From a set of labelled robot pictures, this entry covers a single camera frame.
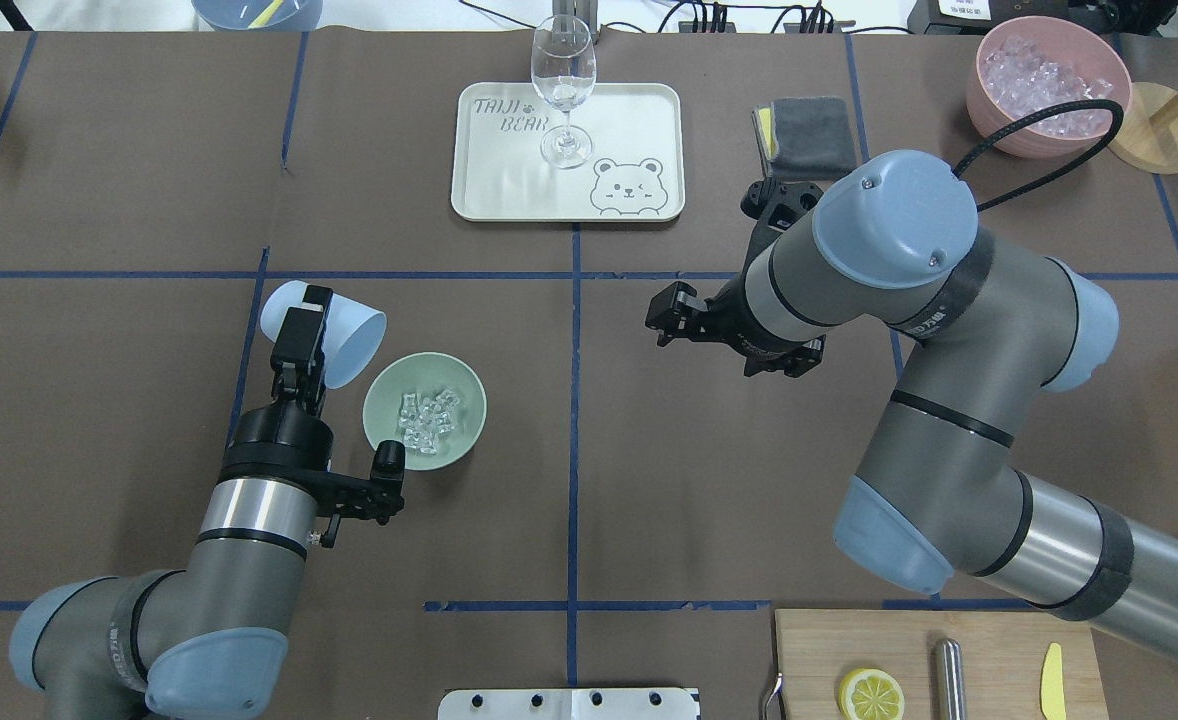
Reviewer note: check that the pile of ice cubes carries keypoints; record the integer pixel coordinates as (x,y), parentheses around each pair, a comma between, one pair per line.
(425,418)

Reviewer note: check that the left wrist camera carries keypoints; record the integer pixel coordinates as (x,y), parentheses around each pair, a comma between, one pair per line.
(378,497)

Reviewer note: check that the blue bowl with fork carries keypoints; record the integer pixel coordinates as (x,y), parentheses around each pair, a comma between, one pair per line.
(294,16)

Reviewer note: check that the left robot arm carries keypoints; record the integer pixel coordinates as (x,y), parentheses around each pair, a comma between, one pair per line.
(207,641)

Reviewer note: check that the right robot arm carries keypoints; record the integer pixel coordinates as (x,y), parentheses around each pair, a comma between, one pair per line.
(993,324)

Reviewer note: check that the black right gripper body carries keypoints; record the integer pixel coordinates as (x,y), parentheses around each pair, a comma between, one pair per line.
(732,326)

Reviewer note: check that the lemon half slice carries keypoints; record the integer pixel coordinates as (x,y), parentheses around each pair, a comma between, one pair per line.
(870,693)

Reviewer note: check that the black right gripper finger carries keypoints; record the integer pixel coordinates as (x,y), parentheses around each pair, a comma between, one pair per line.
(680,308)
(691,331)

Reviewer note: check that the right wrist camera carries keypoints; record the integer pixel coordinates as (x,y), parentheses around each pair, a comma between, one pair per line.
(776,206)

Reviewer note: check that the mint green bowl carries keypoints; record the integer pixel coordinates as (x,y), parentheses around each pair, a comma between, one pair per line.
(427,371)

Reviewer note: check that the metal cylinder handle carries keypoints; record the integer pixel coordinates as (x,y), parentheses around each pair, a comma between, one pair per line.
(951,699)

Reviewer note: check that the wooden cutting board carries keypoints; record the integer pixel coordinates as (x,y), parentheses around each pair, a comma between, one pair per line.
(1001,659)

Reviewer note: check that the clear wine glass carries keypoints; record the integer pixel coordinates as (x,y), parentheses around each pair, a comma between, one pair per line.
(563,69)

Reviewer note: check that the wooden paper towel stand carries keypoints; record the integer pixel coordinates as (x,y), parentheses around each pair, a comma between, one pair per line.
(1148,139)

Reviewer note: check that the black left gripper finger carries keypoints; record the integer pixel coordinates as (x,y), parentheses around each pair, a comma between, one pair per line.
(298,358)

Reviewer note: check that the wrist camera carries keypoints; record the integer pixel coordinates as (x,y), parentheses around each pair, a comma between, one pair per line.
(378,497)
(776,206)

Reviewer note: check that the pink bowl with ice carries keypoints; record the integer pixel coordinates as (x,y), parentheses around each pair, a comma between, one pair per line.
(1030,63)

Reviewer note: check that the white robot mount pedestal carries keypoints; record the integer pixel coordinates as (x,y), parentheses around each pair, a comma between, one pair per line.
(572,703)

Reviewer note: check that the grey and yellow sponge cloth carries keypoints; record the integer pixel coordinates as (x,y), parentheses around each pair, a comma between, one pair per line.
(805,139)

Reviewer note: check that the light blue plastic cup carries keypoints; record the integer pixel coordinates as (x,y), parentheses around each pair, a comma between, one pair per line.
(353,331)

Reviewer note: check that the yellow plastic fork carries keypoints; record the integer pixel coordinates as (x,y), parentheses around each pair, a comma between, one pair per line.
(266,15)

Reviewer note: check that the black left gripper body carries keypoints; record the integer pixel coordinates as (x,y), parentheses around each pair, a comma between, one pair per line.
(280,436)

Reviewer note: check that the yellow plastic knife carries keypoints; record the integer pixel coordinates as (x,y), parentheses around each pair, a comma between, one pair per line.
(1052,687)

